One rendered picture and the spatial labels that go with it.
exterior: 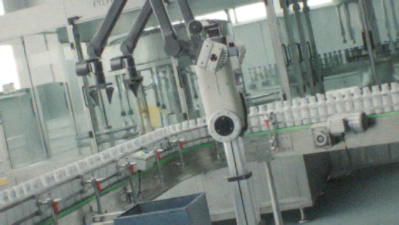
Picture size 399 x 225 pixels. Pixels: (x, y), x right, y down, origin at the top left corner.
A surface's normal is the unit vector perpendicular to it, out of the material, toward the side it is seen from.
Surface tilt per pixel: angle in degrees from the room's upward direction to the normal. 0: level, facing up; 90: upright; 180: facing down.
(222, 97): 101
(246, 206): 90
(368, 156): 91
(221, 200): 90
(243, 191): 90
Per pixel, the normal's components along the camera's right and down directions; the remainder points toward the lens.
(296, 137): -0.53, 0.15
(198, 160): 0.65, -0.09
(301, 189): -0.25, 0.11
